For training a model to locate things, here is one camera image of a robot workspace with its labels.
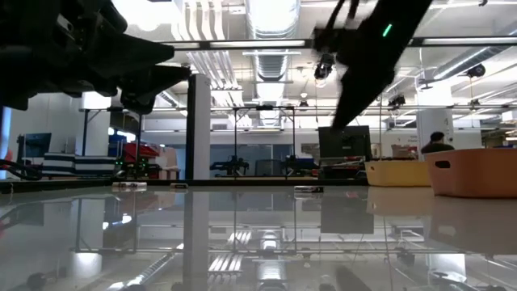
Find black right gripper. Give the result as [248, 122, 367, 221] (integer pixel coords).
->
[313, 15, 409, 129]

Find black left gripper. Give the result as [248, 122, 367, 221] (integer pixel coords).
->
[52, 0, 191, 116]

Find yellow plastic bin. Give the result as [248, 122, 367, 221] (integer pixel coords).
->
[364, 159, 431, 188]

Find black monitor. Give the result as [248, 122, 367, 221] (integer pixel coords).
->
[317, 125, 372, 161]

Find cardboard box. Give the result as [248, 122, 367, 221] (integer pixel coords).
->
[390, 144, 419, 159]

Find white pillar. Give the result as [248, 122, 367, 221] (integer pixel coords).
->
[185, 74, 212, 181]
[415, 108, 454, 150]

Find red crate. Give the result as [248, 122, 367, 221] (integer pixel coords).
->
[123, 141, 161, 162]

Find person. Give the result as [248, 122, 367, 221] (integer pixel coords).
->
[420, 131, 456, 154]

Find striped storage crate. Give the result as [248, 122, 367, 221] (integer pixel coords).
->
[42, 152, 118, 177]

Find blue screen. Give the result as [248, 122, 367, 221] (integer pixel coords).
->
[16, 133, 53, 162]

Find orange plastic bin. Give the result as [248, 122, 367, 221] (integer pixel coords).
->
[423, 147, 517, 199]

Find black ceiling camera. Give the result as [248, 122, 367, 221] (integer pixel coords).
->
[466, 63, 487, 78]
[313, 54, 336, 81]

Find silver ventilation duct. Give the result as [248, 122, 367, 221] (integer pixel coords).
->
[245, 0, 302, 130]

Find black table frame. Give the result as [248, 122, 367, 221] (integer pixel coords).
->
[0, 177, 367, 194]

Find black cable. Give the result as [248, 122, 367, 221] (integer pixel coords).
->
[0, 158, 44, 182]

